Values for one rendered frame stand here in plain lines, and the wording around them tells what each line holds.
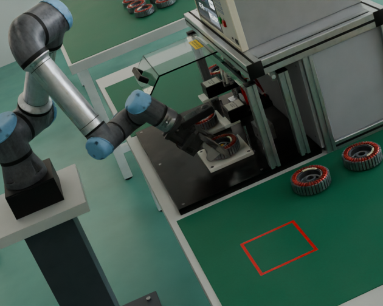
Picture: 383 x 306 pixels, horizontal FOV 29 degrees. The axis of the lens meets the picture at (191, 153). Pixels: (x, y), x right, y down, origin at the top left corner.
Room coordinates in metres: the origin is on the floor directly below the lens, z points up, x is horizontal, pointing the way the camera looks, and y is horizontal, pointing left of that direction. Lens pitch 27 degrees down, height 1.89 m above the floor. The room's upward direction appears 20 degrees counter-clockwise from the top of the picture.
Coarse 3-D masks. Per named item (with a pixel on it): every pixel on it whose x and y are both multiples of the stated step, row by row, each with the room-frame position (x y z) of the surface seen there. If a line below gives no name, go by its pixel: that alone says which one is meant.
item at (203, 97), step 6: (216, 78) 2.37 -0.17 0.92; (228, 78) 2.39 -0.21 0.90; (204, 84) 2.36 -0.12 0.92; (210, 84) 2.34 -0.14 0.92; (216, 84) 2.33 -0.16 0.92; (222, 84) 2.33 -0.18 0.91; (234, 84) 2.33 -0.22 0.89; (204, 90) 2.35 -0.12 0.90; (210, 90) 2.32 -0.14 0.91; (216, 90) 2.32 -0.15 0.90; (222, 90) 2.32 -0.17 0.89; (228, 90) 2.33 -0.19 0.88; (234, 90) 2.36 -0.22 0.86; (198, 96) 2.37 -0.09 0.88; (204, 96) 2.36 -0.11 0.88; (210, 96) 2.32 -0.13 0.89; (216, 96) 2.33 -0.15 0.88; (234, 96) 2.38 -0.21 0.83; (204, 102) 2.32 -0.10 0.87
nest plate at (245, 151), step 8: (240, 144) 2.11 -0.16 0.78; (200, 152) 2.16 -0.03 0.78; (240, 152) 2.06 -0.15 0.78; (248, 152) 2.04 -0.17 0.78; (208, 160) 2.09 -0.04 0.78; (216, 160) 2.07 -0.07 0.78; (224, 160) 2.05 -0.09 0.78; (232, 160) 2.03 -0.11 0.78; (208, 168) 2.05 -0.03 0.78; (216, 168) 2.03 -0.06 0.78
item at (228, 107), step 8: (224, 104) 2.14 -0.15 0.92; (232, 104) 2.12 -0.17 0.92; (240, 104) 2.10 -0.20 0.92; (264, 104) 2.09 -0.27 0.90; (272, 104) 2.10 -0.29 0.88; (224, 112) 2.13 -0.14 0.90; (232, 112) 2.08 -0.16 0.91; (240, 112) 2.09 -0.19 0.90; (248, 112) 2.09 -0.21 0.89; (224, 120) 2.12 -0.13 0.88; (232, 120) 2.08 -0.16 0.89
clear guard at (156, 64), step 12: (192, 36) 2.45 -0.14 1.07; (168, 48) 2.42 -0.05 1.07; (180, 48) 2.38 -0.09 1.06; (192, 48) 2.34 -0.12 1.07; (204, 48) 2.30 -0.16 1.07; (144, 60) 2.41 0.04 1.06; (156, 60) 2.35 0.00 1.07; (168, 60) 2.31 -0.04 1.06; (180, 60) 2.27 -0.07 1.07; (192, 60) 2.23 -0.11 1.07; (144, 72) 2.35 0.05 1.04; (156, 72) 2.24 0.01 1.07; (168, 72) 2.21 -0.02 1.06; (144, 84) 2.30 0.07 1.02
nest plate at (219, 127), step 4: (216, 112) 2.41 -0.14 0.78; (220, 116) 2.37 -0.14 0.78; (216, 124) 2.31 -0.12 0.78; (220, 124) 2.30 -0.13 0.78; (212, 128) 2.30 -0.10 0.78; (216, 128) 2.29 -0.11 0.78; (220, 128) 2.28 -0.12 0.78; (224, 128) 2.28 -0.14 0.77; (212, 132) 2.27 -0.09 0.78; (216, 132) 2.28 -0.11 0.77
